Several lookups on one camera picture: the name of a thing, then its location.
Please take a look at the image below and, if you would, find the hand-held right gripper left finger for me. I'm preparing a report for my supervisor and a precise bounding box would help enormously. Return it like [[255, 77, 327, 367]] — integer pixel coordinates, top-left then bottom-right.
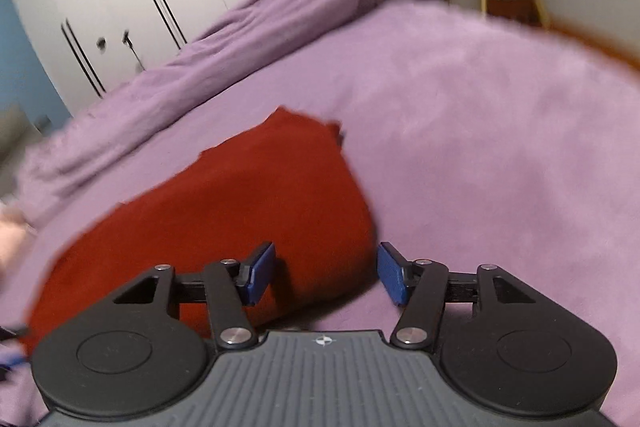
[[114, 241, 257, 351]]

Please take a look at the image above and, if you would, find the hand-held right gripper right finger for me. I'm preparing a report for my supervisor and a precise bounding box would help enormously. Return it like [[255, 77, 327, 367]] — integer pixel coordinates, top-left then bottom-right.
[[376, 241, 532, 351]]

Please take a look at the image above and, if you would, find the red knitted cardigan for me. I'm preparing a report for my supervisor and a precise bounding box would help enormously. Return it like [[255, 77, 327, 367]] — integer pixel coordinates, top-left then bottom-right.
[[25, 107, 380, 343]]

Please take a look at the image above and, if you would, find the purple fleece bed blanket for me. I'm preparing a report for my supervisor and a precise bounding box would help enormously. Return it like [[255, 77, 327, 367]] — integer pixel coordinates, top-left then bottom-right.
[[0, 0, 640, 408]]

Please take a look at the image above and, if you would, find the purple duvet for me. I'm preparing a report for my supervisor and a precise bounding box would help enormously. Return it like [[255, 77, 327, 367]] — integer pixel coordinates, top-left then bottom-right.
[[15, 0, 401, 228]]

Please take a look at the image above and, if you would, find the pink plush toy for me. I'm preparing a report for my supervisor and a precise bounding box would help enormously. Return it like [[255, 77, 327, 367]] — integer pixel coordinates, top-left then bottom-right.
[[0, 207, 28, 270]]

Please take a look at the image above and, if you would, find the grey padded headboard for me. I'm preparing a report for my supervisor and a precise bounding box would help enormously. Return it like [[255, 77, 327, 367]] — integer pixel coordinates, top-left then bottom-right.
[[0, 104, 36, 172]]

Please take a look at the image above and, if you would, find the orange stool with white top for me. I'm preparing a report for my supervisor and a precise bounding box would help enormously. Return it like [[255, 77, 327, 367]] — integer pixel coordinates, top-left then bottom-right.
[[487, 0, 545, 26]]

